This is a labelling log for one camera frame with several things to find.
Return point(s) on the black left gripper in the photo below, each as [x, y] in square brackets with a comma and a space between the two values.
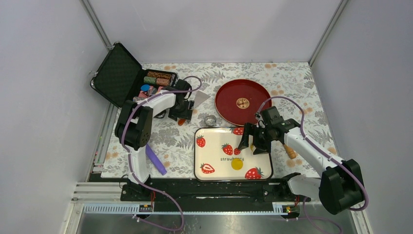
[186, 114]

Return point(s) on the floral table mat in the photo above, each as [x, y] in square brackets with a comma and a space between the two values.
[290, 84]

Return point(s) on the small glass cup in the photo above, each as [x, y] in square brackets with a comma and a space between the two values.
[210, 121]

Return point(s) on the metal spatula wooden handle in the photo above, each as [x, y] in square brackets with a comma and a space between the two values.
[200, 97]

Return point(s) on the white strawberry tray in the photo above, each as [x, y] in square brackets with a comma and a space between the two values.
[214, 149]

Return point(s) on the red round plate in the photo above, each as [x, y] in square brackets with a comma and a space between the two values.
[238, 101]

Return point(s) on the black poker chip case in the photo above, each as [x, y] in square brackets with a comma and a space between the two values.
[120, 76]

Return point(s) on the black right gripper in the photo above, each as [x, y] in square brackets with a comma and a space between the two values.
[251, 129]

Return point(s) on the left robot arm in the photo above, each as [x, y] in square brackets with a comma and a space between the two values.
[134, 125]

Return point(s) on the yellow dough piece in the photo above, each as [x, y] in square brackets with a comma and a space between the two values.
[236, 164]

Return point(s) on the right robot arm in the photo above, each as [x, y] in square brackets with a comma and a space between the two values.
[340, 184]

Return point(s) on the wooden dough roller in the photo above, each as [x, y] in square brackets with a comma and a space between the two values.
[290, 152]

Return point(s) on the purple cylinder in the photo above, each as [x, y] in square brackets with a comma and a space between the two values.
[151, 155]

